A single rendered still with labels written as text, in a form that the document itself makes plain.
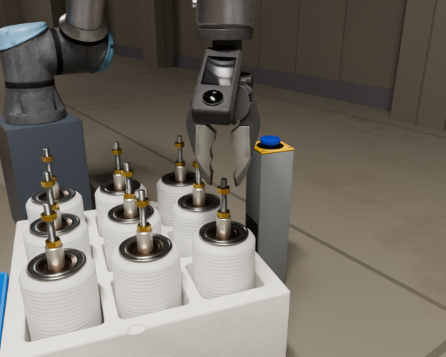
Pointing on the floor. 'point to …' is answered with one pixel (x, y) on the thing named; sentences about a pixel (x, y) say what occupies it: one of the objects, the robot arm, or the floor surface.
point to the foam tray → (280, 312)
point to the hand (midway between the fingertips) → (222, 178)
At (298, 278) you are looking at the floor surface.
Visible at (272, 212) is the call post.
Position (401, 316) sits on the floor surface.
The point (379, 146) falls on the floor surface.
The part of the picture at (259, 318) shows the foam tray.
